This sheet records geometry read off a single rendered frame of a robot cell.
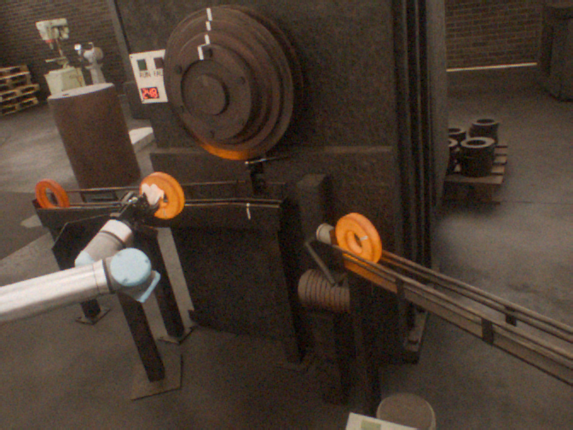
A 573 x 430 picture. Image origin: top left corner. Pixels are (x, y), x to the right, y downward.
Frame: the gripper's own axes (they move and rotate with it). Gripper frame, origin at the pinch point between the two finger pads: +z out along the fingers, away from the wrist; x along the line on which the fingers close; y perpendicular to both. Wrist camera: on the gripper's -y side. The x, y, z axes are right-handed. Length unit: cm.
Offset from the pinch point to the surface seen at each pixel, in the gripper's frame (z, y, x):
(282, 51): 28, 30, -41
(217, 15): 31, 41, -22
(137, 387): -36, -77, 29
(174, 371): -24, -80, 20
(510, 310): -24, -6, -103
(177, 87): 18.2, 26.3, -8.5
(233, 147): 18.5, 3.8, -19.7
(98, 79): 550, -211, 647
